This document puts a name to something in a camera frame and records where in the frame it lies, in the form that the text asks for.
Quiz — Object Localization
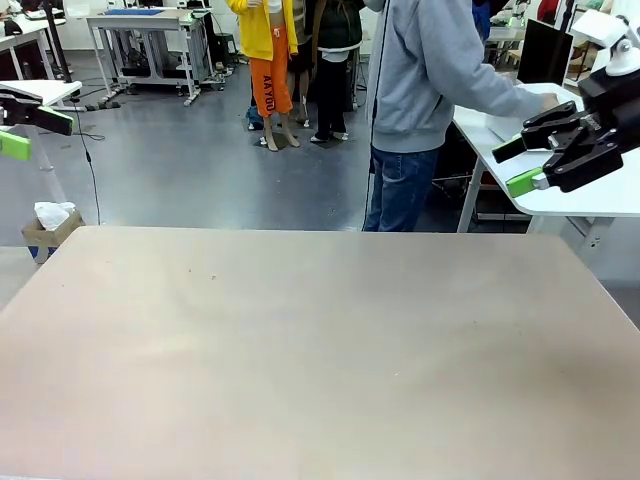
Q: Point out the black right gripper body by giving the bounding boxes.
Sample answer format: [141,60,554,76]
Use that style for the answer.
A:
[579,67,640,156]

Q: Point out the person's right forearm grey sleeve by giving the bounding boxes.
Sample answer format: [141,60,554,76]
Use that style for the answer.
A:
[479,64,549,119]

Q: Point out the large white table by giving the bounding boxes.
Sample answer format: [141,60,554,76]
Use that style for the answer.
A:
[452,82,640,281]

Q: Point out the black monitor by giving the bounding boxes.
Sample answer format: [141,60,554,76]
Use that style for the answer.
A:
[516,18,575,86]

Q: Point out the white crumpled paper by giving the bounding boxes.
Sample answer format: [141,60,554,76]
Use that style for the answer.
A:
[33,200,76,231]

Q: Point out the black stand pole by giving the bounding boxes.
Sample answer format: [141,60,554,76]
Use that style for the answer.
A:
[44,0,74,84]

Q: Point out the cardboard box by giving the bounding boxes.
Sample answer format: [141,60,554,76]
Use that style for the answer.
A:
[22,209,86,264]

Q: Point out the blue jacket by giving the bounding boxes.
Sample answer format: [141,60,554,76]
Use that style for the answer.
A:
[472,0,490,41]

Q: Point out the person in grey hoodie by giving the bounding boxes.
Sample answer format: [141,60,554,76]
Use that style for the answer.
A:
[362,0,559,234]

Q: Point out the black stool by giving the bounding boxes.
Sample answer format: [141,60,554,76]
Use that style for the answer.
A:
[214,32,239,69]

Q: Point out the mannequin in black coat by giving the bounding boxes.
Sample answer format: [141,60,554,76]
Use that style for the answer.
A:
[299,0,371,146]

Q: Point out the mannequin yellow jacket orange pants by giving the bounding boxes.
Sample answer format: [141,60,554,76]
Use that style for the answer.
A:
[224,0,301,154]

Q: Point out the white desk with cable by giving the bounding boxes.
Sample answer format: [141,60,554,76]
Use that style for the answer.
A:
[0,79,84,201]

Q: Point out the thin black hanging cable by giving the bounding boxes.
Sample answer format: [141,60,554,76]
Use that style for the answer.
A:
[72,99,104,226]

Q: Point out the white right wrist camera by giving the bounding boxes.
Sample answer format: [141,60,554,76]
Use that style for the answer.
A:
[569,9,640,76]

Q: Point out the grey frame workbench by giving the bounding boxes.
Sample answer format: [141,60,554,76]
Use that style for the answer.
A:
[85,9,214,107]

